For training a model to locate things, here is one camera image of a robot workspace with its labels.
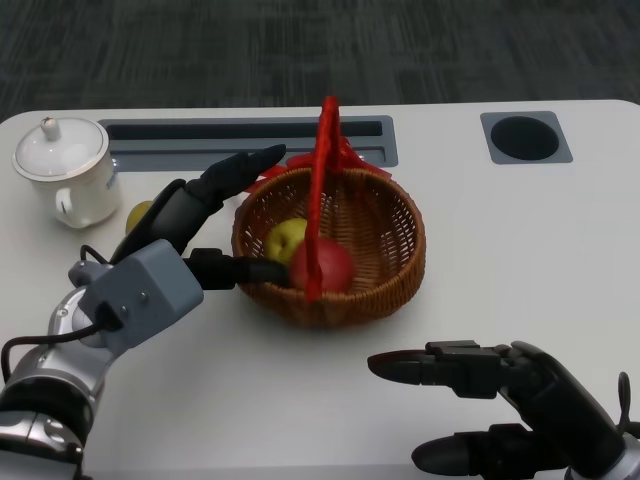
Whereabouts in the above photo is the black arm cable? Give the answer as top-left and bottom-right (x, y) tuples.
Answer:
(0, 243), (125, 381)
(616, 371), (633, 432)

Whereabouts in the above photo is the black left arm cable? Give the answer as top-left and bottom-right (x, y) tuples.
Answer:
(0, 243), (125, 381)

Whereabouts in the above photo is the yellow-green pear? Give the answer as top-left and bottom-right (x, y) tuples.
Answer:
(124, 200), (154, 236)

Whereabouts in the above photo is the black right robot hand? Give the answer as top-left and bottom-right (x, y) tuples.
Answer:
(367, 340), (627, 477)

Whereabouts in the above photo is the wicker basket with red handle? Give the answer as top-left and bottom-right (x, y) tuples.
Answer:
(231, 95), (427, 330)

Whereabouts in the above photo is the white ceramic mug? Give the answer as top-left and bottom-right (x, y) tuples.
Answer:
(24, 147), (123, 230)

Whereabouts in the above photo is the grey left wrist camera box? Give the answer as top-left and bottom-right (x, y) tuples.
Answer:
(79, 238), (205, 357)

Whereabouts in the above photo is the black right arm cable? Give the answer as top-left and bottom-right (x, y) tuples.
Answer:
(616, 371), (633, 432)

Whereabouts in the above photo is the white mug lid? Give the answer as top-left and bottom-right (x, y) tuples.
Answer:
(12, 116), (110, 180)

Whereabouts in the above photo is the red apple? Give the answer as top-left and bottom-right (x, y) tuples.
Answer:
(290, 238), (358, 294)

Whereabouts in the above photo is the green apple in basket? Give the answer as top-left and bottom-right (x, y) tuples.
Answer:
(263, 217), (309, 267)

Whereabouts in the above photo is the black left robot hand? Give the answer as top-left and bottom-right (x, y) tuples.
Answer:
(108, 144), (293, 292)

